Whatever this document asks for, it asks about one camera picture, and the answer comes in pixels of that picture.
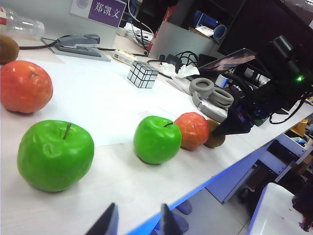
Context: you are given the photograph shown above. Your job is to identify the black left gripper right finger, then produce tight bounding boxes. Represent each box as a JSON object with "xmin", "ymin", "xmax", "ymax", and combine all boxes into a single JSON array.
[{"xmin": 160, "ymin": 203, "xmax": 184, "ymax": 235}]

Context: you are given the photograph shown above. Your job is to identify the frosted glass desk partition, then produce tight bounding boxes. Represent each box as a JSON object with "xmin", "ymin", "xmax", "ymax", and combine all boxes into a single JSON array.
[{"xmin": 0, "ymin": 0, "xmax": 118, "ymax": 49}]

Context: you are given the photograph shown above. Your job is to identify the grey stapler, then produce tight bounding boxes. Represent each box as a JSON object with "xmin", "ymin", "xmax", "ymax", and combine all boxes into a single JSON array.
[{"xmin": 41, "ymin": 34, "xmax": 112, "ymax": 62}]

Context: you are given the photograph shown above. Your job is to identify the black charger with cables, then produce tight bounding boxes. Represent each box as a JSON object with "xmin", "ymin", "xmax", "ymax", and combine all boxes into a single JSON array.
[{"xmin": 158, "ymin": 50, "xmax": 199, "ymax": 71}]

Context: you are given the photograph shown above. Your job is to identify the grey storage box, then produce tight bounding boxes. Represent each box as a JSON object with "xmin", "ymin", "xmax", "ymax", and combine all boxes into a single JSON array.
[{"xmin": 148, "ymin": 20, "xmax": 219, "ymax": 59}]

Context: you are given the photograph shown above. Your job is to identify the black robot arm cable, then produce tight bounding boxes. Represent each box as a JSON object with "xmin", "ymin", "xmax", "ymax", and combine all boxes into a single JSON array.
[{"xmin": 268, "ymin": 90, "xmax": 313, "ymax": 124}]

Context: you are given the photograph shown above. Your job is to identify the brown kiwi fruit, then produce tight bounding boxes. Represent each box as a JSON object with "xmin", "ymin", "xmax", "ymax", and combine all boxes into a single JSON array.
[
  {"xmin": 0, "ymin": 34, "xmax": 20, "ymax": 65},
  {"xmin": 203, "ymin": 119, "xmax": 227, "ymax": 149}
]

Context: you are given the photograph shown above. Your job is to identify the blue cup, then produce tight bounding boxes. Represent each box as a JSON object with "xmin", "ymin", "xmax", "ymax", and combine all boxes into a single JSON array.
[{"xmin": 213, "ymin": 23, "xmax": 227, "ymax": 40}]

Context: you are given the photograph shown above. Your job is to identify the crumpled white tissue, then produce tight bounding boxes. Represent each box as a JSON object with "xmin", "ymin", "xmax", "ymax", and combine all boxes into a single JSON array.
[{"xmin": 160, "ymin": 62, "xmax": 201, "ymax": 79}]

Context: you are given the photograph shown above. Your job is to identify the thick black cable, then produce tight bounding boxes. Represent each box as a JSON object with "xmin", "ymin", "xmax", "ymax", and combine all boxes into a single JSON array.
[{"xmin": 19, "ymin": 40, "xmax": 61, "ymax": 50}]

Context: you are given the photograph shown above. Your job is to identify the purple white name sign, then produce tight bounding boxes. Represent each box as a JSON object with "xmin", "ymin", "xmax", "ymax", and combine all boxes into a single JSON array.
[{"xmin": 69, "ymin": 0, "xmax": 127, "ymax": 28}]

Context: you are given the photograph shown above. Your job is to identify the blue desk side panel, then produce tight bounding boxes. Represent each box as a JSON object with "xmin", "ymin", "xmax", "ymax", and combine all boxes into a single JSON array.
[{"xmin": 205, "ymin": 133, "xmax": 313, "ymax": 204}]

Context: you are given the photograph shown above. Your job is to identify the artificial orange fruit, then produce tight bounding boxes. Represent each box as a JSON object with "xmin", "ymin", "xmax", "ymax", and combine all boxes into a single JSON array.
[
  {"xmin": 0, "ymin": 60, "xmax": 54, "ymax": 115},
  {"xmin": 174, "ymin": 112, "xmax": 210, "ymax": 151}
]

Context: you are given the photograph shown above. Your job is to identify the white power strip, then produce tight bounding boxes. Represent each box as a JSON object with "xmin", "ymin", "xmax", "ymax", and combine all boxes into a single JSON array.
[{"xmin": 113, "ymin": 48, "xmax": 136, "ymax": 65}]

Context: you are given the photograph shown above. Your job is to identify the clear bottle red label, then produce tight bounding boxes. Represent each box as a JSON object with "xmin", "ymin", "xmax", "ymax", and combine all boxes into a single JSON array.
[{"xmin": 0, "ymin": 6, "xmax": 45, "ymax": 41}]

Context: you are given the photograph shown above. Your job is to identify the silver mirror cube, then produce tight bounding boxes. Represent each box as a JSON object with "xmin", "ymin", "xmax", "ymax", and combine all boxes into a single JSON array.
[{"xmin": 127, "ymin": 60, "xmax": 159, "ymax": 89}]

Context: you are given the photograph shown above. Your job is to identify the green plastic apple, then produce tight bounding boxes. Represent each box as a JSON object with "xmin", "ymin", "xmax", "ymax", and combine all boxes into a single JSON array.
[
  {"xmin": 17, "ymin": 119, "xmax": 95, "ymax": 192},
  {"xmin": 133, "ymin": 116, "xmax": 183, "ymax": 165}
]

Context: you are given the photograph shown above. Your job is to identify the blue slipper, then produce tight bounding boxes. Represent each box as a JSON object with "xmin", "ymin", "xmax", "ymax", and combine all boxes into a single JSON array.
[
  {"xmin": 176, "ymin": 200, "xmax": 193, "ymax": 215},
  {"xmin": 156, "ymin": 212, "xmax": 189, "ymax": 233}
]

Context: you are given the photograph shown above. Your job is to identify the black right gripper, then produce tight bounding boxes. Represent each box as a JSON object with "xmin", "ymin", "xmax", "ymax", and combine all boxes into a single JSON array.
[{"xmin": 211, "ymin": 82, "xmax": 277, "ymax": 137}]

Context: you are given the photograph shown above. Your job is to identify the white plastic seat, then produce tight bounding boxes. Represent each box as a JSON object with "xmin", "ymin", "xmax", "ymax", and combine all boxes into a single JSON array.
[{"xmin": 249, "ymin": 182, "xmax": 313, "ymax": 235}]

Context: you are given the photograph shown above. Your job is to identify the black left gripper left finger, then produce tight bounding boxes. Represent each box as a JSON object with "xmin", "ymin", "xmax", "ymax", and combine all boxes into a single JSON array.
[{"xmin": 84, "ymin": 202, "xmax": 120, "ymax": 235}]

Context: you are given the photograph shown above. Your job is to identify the grey headphones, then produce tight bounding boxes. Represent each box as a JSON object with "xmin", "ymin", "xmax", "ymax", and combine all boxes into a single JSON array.
[{"xmin": 190, "ymin": 77, "xmax": 235, "ymax": 123}]

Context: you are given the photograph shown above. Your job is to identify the large black monitor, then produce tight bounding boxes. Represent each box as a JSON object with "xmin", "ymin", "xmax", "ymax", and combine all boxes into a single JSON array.
[{"xmin": 217, "ymin": 0, "xmax": 313, "ymax": 81}]

